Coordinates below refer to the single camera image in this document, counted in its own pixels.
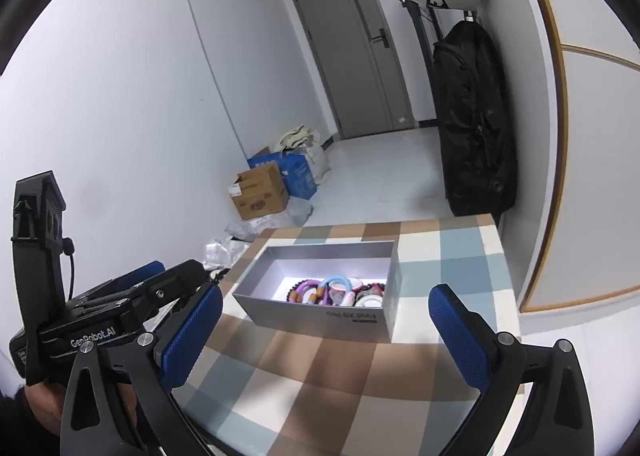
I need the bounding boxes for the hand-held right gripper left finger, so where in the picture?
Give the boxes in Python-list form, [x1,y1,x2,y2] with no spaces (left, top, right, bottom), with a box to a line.
[60,282,225,456]

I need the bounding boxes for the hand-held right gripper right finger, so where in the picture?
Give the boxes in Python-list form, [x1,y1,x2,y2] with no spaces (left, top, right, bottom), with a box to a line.
[428,283,597,456]

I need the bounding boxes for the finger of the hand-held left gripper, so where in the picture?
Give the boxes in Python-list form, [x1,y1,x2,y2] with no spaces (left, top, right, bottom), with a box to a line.
[75,260,167,303]
[127,259,215,323]

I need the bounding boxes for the purple ring bracelet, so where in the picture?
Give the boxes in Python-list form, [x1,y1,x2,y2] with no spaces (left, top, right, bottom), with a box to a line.
[293,279,329,306]

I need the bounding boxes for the grey cardboard box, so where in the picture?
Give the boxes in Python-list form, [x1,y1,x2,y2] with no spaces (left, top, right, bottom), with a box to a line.
[231,240,403,343]

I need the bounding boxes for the light blue ring bracelet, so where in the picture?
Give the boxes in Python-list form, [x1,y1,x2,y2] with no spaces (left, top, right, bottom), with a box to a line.
[319,274,354,305]

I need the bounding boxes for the person's left hand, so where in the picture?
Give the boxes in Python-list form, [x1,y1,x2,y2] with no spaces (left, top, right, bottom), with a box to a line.
[20,380,141,438]

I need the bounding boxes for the crumpled plastic bag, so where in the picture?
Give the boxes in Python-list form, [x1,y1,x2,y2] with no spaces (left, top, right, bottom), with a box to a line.
[202,237,251,271]

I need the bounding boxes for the checked tablecloth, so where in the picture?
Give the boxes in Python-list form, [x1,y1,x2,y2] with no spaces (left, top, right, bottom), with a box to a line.
[167,214,525,456]

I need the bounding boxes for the brown cardboard box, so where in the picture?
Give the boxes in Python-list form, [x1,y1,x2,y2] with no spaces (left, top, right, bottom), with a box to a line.
[229,163,291,221]

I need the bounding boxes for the clear plastic wrapping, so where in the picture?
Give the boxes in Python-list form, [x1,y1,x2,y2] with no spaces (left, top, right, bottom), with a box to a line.
[223,200,315,243]

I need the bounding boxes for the blue cardboard box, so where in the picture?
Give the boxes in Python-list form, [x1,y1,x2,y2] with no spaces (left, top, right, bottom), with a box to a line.
[247,146,319,201]

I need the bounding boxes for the white sack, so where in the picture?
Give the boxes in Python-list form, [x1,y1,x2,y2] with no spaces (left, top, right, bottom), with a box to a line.
[272,125,332,187]

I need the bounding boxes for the white wood-trimmed panel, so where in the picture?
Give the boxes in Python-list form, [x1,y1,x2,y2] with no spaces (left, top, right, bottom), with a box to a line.
[509,0,640,314]

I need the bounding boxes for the large black bag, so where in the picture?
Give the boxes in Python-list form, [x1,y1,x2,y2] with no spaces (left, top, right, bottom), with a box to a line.
[431,20,517,217]

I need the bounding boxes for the grey door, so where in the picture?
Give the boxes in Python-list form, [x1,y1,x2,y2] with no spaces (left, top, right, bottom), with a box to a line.
[285,0,417,141]

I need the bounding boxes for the black metal rack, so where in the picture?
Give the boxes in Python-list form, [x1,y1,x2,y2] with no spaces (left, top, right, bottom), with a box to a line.
[394,0,482,86]

